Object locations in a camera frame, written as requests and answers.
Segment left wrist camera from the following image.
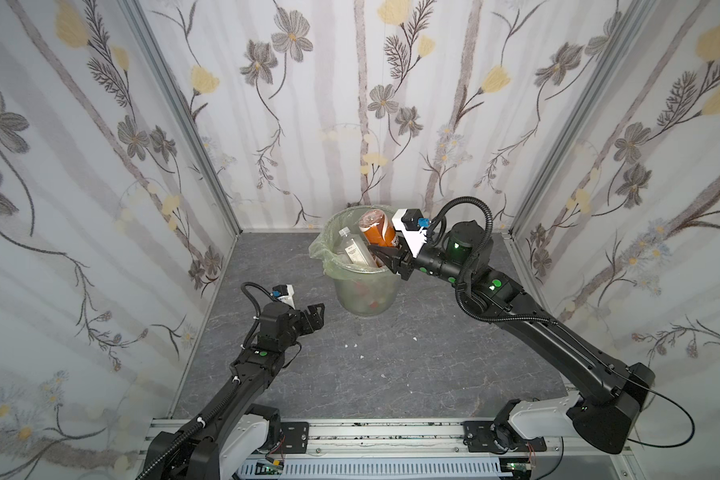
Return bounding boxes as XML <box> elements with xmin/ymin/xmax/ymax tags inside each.
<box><xmin>272</xmin><ymin>284</ymin><xmax>295</xmax><ymax>308</ymax></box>

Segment white vented cable duct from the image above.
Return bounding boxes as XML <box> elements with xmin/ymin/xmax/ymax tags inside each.
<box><xmin>236</xmin><ymin>458</ymin><xmax>513</xmax><ymax>479</ymax></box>

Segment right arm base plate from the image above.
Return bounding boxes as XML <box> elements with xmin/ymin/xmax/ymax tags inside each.
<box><xmin>462</xmin><ymin>420</ymin><xmax>547</xmax><ymax>455</ymax></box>

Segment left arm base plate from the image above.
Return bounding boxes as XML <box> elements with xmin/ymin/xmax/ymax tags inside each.
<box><xmin>266</xmin><ymin>422</ymin><xmax>310</xmax><ymax>456</ymax></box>

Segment brown coffee bottle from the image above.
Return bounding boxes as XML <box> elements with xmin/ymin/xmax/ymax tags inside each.
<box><xmin>358</xmin><ymin>209</ymin><xmax>399</xmax><ymax>247</ymax></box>

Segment clear square bottle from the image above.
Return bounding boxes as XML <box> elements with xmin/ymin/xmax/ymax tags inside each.
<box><xmin>337</xmin><ymin>227</ymin><xmax>377</xmax><ymax>268</ymax></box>

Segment green plastic bin liner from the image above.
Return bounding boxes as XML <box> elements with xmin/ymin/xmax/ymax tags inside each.
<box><xmin>309</xmin><ymin>205</ymin><xmax>400</xmax><ymax>282</ymax></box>

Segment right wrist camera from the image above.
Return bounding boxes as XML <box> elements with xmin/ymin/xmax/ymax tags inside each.
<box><xmin>392</xmin><ymin>208</ymin><xmax>430</xmax><ymax>258</ymax></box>

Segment mesh waste bin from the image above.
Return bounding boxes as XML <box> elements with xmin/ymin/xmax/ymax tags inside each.
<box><xmin>329</xmin><ymin>206</ymin><xmax>422</xmax><ymax>318</ymax></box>

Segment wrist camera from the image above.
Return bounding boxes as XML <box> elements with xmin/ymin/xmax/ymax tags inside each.
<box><xmin>272</xmin><ymin>284</ymin><xmax>295</xmax><ymax>308</ymax></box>
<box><xmin>392</xmin><ymin>208</ymin><xmax>430</xmax><ymax>258</ymax></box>

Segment aluminium mounting rail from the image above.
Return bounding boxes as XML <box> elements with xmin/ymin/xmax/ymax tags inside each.
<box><xmin>149</xmin><ymin>417</ymin><xmax>637</xmax><ymax>462</ymax></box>

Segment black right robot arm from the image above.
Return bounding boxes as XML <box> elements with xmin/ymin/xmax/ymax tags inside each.
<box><xmin>369</xmin><ymin>196</ymin><xmax>655</xmax><ymax>455</ymax></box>

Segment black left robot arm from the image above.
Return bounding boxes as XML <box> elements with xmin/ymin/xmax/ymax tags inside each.
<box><xmin>137</xmin><ymin>282</ymin><xmax>325</xmax><ymax>479</ymax></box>

